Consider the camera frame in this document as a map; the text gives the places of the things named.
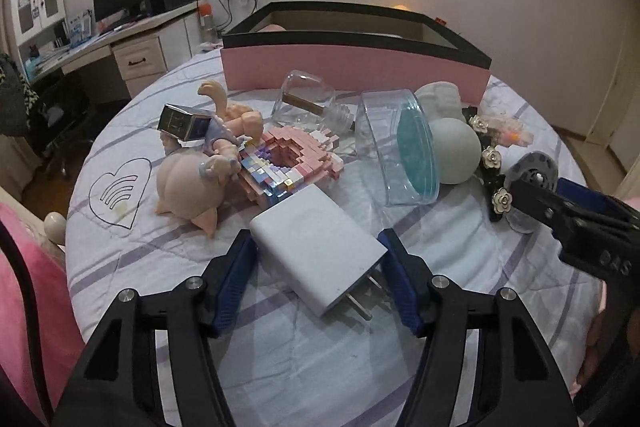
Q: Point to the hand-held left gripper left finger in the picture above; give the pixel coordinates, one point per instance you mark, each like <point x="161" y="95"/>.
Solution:
<point x="235" y="277"/>

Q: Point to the doll with purple outfit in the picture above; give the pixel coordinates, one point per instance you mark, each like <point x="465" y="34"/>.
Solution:
<point x="240" y="119"/>

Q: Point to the peach pig figurine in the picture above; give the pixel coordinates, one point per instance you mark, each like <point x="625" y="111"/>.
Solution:
<point x="185" y="182"/>

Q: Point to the clear orange hair clip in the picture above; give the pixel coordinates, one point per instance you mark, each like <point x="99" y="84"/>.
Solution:
<point x="510" y="132"/>

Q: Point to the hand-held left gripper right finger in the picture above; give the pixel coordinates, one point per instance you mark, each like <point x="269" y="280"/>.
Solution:
<point x="400" y="277"/>

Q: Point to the clear glass bottle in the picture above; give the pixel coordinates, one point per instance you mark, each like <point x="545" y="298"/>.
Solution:
<point x="305" y="97"/>

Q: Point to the black office chair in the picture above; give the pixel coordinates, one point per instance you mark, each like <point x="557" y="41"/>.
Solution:
<point x="45" y="117"/>

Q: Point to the white charger plug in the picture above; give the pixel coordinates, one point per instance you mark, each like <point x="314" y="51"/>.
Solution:
<point x="310" y="237"/>

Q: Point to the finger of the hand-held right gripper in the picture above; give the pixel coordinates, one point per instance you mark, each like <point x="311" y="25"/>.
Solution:
<point x="550" y="207"/>
<point x="595" y="199"/>

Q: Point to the pink storage box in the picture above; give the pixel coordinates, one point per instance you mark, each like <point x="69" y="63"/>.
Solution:
<point x="350" y="62"/>

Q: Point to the bottle with orange cap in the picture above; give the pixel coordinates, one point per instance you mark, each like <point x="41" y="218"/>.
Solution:
<point x="206" y="22"/>

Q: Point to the white desk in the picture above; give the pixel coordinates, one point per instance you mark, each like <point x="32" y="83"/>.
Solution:
<point x="140" y="37"/>

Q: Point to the clear container with teal lid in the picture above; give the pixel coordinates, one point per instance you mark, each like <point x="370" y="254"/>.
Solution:
<point x="380" y="147"/>

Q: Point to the white round bedpost knob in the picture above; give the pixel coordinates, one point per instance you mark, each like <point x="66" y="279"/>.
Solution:
<point x="54" y="227"/>

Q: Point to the white ball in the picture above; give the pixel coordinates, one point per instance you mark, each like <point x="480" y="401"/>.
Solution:
<point x="457" y="152"/>

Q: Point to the white hutch cabinet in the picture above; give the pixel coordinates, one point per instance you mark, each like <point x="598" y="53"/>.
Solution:
<point x="37" y="2"/>

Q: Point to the black hair clip white flowers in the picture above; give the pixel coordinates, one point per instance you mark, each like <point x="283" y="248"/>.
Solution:
<point x="492" y="179"/>

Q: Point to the clear plastic spool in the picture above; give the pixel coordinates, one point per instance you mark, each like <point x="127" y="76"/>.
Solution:
<point x="537" y="164"/>

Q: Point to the pink building block figure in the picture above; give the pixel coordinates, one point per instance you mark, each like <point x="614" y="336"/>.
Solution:
<point x="300" y="157"/>

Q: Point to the silver blue small box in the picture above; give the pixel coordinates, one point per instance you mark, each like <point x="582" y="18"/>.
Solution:
<point x="180" y="122"/>

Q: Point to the pink blanket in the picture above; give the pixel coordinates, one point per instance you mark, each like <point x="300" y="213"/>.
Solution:
<point x="30" y="307"/>

